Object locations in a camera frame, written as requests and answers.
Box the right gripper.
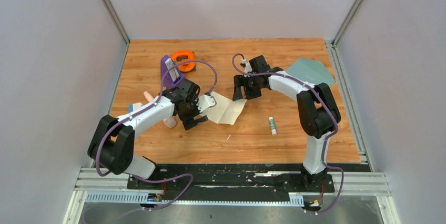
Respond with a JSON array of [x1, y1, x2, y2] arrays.
[[233, 74, 261, 101]]

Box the beige letter paper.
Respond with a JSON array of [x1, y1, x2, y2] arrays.
[[202, 91, 247, 125]]

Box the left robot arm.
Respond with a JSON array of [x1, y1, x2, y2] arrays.
[[87, 80, 217, 189]]

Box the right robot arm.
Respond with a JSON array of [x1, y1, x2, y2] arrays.
[[232, 54, 341, 191]]

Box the grey-green envelope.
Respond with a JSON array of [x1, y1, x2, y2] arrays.
[[286, 58, 335, 86]]

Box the pink toy microphone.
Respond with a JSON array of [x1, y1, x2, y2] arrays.
[[143, 91, 177, 128]]

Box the purple stand with device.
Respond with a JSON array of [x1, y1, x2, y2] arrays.
[[160, 55, 185, 89]]

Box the white blue toy brick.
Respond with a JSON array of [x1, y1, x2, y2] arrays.
[[128, 103, 143, 113]]

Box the white green glue stick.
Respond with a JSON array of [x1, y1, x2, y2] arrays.
[[268, 117, 277, 136]]

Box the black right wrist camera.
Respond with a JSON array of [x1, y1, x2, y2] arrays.
[[249, 55, 271, 74]]

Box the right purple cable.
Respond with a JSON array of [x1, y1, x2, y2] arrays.
[[232, 53, 345, 215]]

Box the purple cable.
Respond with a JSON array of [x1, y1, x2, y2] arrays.
[[95, 59, 218, 212], [232, 53, 345, 215]]

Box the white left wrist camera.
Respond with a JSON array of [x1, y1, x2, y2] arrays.
[[197, 94, 217, 112]]

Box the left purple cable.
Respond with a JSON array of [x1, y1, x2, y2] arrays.
[[95, 59, 218, 212]]

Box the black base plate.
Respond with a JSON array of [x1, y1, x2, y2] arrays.
[[127, 163, 335, 202]]

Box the aluminium frame rail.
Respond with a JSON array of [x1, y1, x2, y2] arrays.
[[63, 168, 400, 223]]

